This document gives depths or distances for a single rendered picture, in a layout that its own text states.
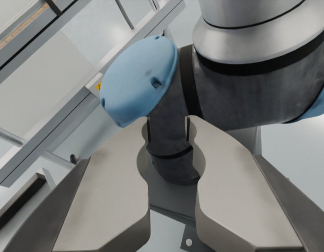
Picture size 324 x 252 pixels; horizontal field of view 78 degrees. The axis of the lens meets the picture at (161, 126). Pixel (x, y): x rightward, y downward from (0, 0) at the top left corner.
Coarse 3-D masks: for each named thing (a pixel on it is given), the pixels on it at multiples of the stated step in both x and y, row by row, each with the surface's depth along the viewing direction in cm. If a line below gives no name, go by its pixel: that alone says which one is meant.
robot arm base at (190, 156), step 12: (156, 156) 33; (168, 156) 31; (180, 156) 31; (192, 156) 33; (156, 168) 38; (168, 168) 34; (180, 168) 34; (192, 168) 34; (168, 180) 39; (180, 180) 36; (192, 180) 36
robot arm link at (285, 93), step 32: (224, 0) 14; (256, 0) 13; (288, 0) 14; (320, 0) 15; (192, 32) 21; (224, 32) 16; (256, 32) 15; (288, 32) 14; (320, 32) 15; (192, 64) 21; (224, 64) 17; (256, 64) 16; (288, 64) 16; (320, 64) 17; (224, 96) 20; (256, 96) 19; (288, 96) 19; (320, 96) 18; (224, 128) 24
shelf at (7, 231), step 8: (40, 168) 43; (48, 176) 42; (48, 184) 39; (40, 192) 39; (48, 192) 38; (32, 200) 39; (40, 200) 38; (24, 208) 39; (32, 208) 38; (16, 216) 38; (24, 216) 38; (8, 224) 38; (16, 224) 37; (0, 232) 38; (8, 232) 37; (0, 240) 37; (8, 240) 36; (0, 248) 36
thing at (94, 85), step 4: (96, 76) 118; (100, 76) 117; (92, 80) 118; (96, 80) 116; (100, 80) 118; (88, 84) 117; (92, 84) 116; (96, 84) 117; (100, 84) 119; (88, 88) 115; (92, 88) 117; (96, 88) 118; (92, 92) 118; (96, 92) 119; (96, 96) 121
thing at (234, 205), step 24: (192, 120) 11; (192, 144) 12; (216, 144) 9; (240, 144) 9; (216, 168) 8; (240, 168) 8; (216, 192) 7; (240, 192) 7; (264, 192) 7; (216, 216) 6; (240, 216) 6; (264, 216) 6; (216, 240) 7; (240, 240) 6; (264, 240) 6; (288, 240) 6
